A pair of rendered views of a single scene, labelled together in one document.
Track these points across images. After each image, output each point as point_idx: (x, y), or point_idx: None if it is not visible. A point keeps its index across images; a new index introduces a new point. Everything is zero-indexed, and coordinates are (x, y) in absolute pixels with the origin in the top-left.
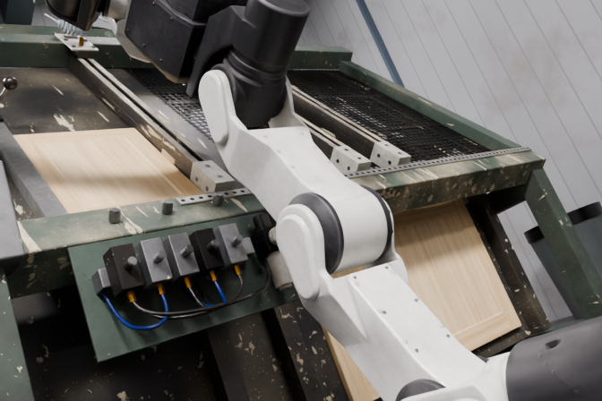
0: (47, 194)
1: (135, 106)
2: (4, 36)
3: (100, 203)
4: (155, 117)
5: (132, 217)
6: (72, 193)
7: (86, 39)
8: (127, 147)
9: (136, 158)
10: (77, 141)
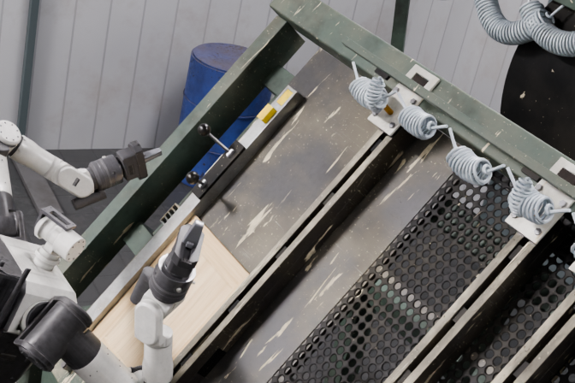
0: (100, 306)
1: (260, 268)
2: (367, 47)
3: (114, 341)
4: (241, 299)
5: (76, 376)
6: (120, 316)
7: (411, 103)
8: (213, 303)
9: (192, 324)
10: (206, 262)
